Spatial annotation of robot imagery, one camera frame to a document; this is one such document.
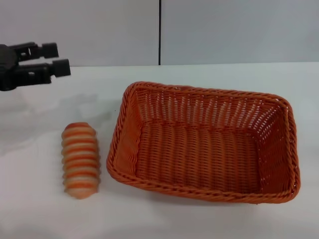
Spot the orange white striped bread roll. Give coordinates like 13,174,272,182
61,121,102,200

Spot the orange woven plastic basket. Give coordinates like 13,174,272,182
106,81,302,204

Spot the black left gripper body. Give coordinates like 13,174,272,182
0,44,20,92

